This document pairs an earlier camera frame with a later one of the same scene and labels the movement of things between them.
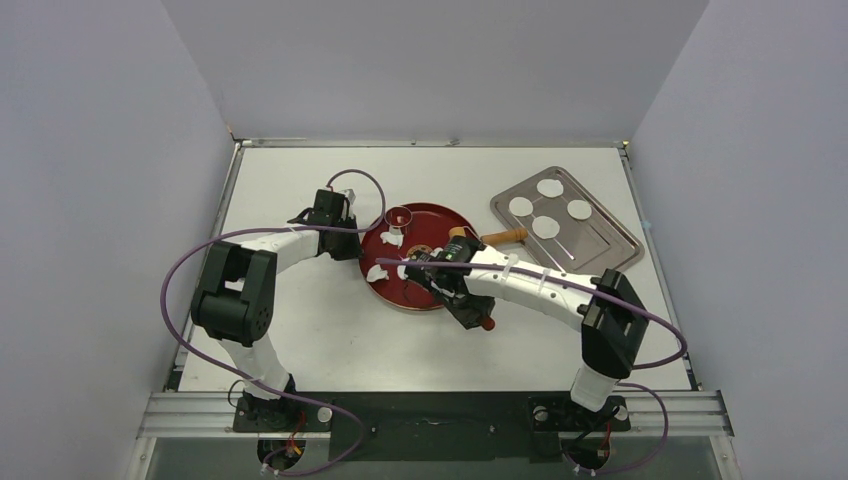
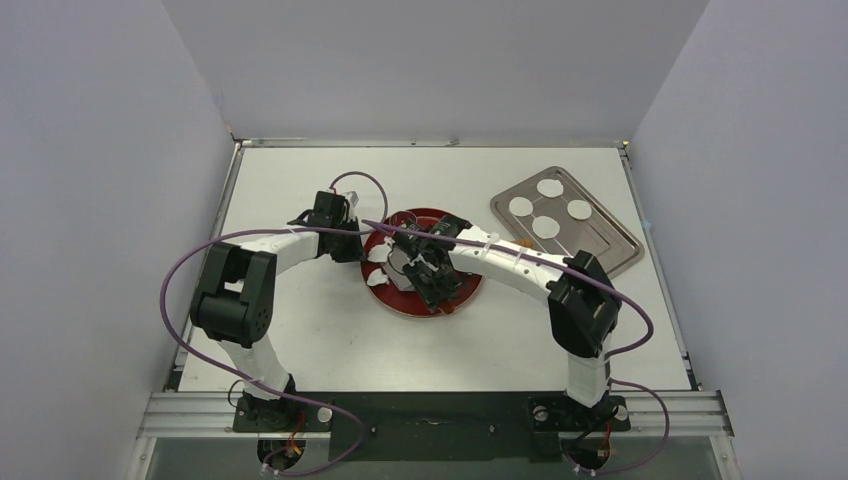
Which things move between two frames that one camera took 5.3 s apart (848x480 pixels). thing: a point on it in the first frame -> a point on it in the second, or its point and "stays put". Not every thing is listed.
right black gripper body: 429,275 -> 429,278
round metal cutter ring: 398,216 stays put
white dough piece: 375,273 stays put
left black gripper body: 347,246 stays put
